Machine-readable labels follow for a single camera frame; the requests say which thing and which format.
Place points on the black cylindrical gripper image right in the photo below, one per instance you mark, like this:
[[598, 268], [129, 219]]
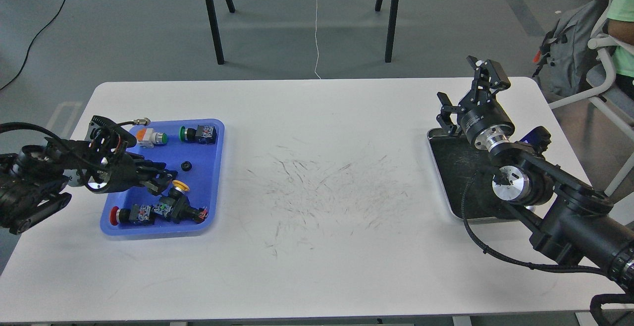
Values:
[[479, 116]]

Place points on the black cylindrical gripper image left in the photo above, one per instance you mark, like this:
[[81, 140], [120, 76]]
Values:
[[123, 172]]

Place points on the small black gear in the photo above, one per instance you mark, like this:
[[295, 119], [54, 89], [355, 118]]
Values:
[[170, 174], [186, 166]]

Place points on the black robot arm image left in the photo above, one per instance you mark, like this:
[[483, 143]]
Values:
[[32, 181]]

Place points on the blue plastic tray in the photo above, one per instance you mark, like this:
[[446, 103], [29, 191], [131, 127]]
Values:
[[203, 181]]

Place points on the silver metal tray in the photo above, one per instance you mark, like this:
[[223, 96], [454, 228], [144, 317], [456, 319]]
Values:
[[465, 179]]

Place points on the grey backpack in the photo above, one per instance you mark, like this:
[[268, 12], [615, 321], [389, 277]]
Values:
[[577, 55]]

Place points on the black stand legs right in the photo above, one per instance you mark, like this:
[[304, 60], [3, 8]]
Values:
[[391, 28]]

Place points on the black stand legs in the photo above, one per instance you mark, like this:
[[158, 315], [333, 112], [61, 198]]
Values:
[[391, 28], [214, 26]]

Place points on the person in green shirt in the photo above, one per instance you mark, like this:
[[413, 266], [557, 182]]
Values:
[[621, 27]]

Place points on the black stand legs left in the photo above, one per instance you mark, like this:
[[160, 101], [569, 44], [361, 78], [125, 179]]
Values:
[[214, 26]]

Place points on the yellow mushroom button switch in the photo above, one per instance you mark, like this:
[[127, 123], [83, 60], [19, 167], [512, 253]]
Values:
[[175, 206]]

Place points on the red push button switch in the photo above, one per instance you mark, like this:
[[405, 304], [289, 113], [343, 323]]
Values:
[[137, 215]]

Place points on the orange push button switch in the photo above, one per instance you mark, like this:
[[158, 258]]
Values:
[[149, 138]]

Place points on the green push button switch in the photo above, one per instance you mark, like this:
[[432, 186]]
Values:
[[202, 134]]

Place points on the white chair frame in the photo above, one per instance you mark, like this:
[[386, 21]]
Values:
[[614, 103]]

